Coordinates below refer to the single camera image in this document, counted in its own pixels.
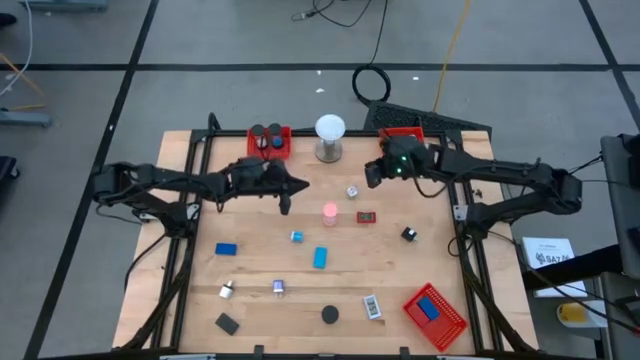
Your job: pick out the purple white wall charger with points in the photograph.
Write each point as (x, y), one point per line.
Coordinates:
(278, 286)

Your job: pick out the black wall charger cube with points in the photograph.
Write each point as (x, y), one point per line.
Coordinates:
(408, 233)

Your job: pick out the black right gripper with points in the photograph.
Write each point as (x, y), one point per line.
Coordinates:
(374, 175)

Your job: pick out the pink hourglass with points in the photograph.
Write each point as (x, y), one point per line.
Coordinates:
(330, 210)

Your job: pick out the red small digital clock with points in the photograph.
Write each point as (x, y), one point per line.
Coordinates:
(366, 217)

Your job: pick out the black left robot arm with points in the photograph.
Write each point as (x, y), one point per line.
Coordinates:
(165, 176)

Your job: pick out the black floor object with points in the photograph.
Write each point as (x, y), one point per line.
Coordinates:
(7, 170)

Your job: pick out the large orange sand hourglass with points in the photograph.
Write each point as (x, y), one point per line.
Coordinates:
(330, 314)

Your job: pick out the black aluminium table frame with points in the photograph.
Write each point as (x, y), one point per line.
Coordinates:
(360, 133)

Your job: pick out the yellow white plastic object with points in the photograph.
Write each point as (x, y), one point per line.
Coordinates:
(572, 314)

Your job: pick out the black metal beam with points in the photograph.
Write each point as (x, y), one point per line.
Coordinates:
(575, 267)

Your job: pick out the large red perforated basket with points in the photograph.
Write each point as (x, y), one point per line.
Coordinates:
(445, 330)

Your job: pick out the person's shoe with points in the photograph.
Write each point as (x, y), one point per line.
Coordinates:
(6, 20)

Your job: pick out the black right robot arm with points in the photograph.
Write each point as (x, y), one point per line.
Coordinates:
(500, 170)

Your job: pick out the teal rectangular eraser block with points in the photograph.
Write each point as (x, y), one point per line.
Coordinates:
(320, 257)

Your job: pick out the white grey wall charger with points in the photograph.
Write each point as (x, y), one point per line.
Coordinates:
(226, 291)

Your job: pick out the white metal bracket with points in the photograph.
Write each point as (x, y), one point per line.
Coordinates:
(460, 212)

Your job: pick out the black capped white sand hourglass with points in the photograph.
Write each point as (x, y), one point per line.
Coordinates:
(258, 130)

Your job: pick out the white small digital clock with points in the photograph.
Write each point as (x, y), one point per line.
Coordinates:
(372, 307)

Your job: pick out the grey metal floor bar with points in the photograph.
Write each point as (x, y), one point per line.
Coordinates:
(25, 119)

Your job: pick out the small red plastic basket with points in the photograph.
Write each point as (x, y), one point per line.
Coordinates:
(400, 131)
(287, 147)

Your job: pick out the white lamp steel base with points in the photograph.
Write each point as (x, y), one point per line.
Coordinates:
(330, 127)

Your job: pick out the grey side cart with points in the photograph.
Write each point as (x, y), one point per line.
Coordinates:
(622, 200)

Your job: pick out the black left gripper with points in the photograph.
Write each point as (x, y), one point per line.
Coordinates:
(272, 185)

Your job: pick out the black perforated floor mat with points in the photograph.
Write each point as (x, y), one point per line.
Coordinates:
(415, 117)

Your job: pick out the white printed cardboard box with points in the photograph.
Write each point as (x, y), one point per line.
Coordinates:
(547, 247)

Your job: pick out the teal white wall charger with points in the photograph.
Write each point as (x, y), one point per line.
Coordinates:
(297, 236)

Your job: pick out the black rectangular box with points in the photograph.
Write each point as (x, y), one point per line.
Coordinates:
(227, 324)

